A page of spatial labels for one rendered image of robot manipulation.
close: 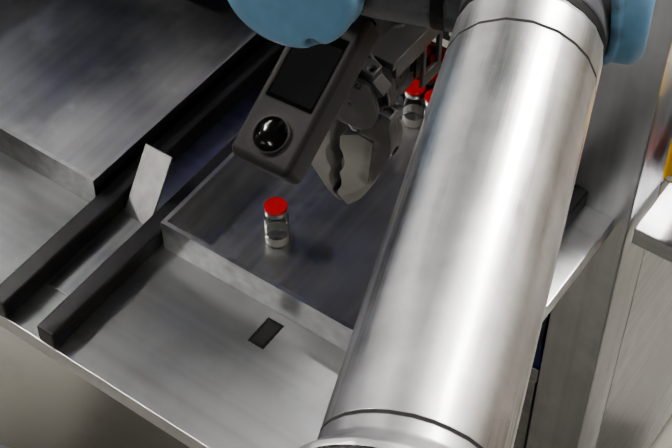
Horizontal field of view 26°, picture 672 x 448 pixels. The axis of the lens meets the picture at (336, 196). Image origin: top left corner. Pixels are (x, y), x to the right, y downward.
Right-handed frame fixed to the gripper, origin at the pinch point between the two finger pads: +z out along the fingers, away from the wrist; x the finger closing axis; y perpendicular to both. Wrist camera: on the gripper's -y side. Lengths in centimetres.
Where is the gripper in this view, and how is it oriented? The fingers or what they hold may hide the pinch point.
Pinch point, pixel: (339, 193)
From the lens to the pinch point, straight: 104.8
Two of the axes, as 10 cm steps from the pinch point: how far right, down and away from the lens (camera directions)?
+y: 5.8, -6.1, 5.4
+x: -8.2, -4.3, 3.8
